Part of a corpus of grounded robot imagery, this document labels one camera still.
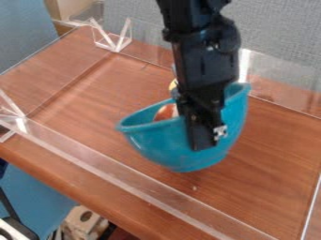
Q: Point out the wooden block with hole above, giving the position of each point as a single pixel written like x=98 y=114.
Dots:
x=84 y=224

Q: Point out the wooden shelf in background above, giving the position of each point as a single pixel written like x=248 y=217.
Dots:
x=73 y=13

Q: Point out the blue plastic bowl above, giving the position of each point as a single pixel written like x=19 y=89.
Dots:
x=163 y=141

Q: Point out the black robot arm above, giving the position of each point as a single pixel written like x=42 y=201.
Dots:
x=191 y=9

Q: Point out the red and white toy mushroom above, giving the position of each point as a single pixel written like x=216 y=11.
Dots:
x=167 y=112

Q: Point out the clear acrylic table barrier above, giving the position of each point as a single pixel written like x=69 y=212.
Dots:
x=62 y=102

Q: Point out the yellow toy banana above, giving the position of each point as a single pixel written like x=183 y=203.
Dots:
x=173 y=85

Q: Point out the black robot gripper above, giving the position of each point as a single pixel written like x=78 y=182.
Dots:
x=205 y=46

